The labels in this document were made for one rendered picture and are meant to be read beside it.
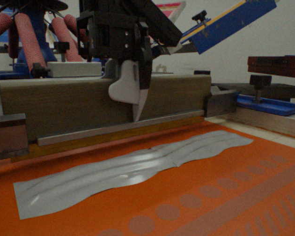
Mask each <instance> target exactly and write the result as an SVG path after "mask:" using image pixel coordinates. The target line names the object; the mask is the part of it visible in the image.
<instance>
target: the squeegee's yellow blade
mask: <svg viewBox="0 0 295 236"><path fill-rule="evenodd" d="M198 118H203V117H201V116H197V117H192V118H185V119H180V120H175V121H170V122H165V123H160V124H155V125H148V126H144V127H138V128H134V129H128V130H123V131H119V132H113V133H107V134H102V135H97V136H92V137H87V138H82V139H77V140H70V141H65V142H60V143H55V144H50V145H45V146H40V147H38V145H37V144H36V143H35V144H29V152H33V151H38V150H43V149H48V148H54V147H59V146H63V145H68V144H73V143H78V142H83V141H88V140H94V139H99V138H103V137H108V136H113V135H118V134H123V133H129V132H134V131H138V130H143V129H148V128H153V127H158V126H162V125H169V124H173V123H178V122H183V121H188V120H193V119H198Z"/></svg>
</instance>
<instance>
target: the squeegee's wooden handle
mask: <svg viewBox="0 0 295 236"><path fill-rule="evenodd" d="M119 79H120V78H108V79H87V80H66V81H35V82H13V83H0V100H1V106H2V111H3V115H11V114H20V113H24V114H25V117H26V129H27V136H28V143H29V144H35V143H37V142H36V136H39V135H44V134H50V133H58V132H63V131H69V130H75V129H81V128H86V127H92V126H98V125H105V124H111V123H117V122H123V121H128V120H133V110H132V108H133V104H131V103H124V102H119V101H114V100H112V99H111V98H110V96H109V87H110V85H111V84H113V83H115V82H116V81H118V80H119ZM211 80H212V78H211V76H210V75H206V74H194V75H173V76H151V81H150V88H149V89H148V93H147V98H146V101H145V104H144V107H143V109H142V112H141V115H140V118H148V117H153V116H159V115H165V114H171V113H176V112H183V111H190V110H196V109H202V110H205V99H206V96H207V95H208V94H209V93H210V91H211Z"/></svg>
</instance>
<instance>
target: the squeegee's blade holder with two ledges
mask: <svg viewBox="0 0 295 236"><path fill-rule="evenodd" d="M202 115H204V110H202V109H196V110H190V111H183V112H176V113H171V114H165V115H159V116H153V117H148V118H140V119H139V121H137V122H133V120H128V121H123V122H117V123H111V124H105V125H98V126H92V127H86V128H81V129H75V130H69V131H63V132H58V133H50V134H44V135H39V136H36V142H37V145H38V147H40V146H45V145H50V144H55V143H60V142H65V141H70V140H77V139H82V138H87V137H92V136H97V135H102V134H107V133H113V132H119V131H123V130H128V129H134V128H138V127H144V126H148V125H155V124H160V123H165V122H170V121H175V120H180V119H185V118H192V117H197V116H202Z"/></svg>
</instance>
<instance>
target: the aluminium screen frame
mask: <svg viewBox="0 0 295 236"><path fill-rule="evenodd" d="M216 117H219V118H223V119H227V120H231V121H234V122H238V123H241V124H245V125H249V126H253V127H256V128H260V129H263V130H267V131H271V132H274V133H278V134H282V135H286V136H289V137H293V138H295V114H290V115H286V116H282V115H278V114H273V113H269V112H264V111H258V110H253V109H248V108H244V107H239V106H236V112H233V113H229V114H224V115H219V116H216Z"/></svg>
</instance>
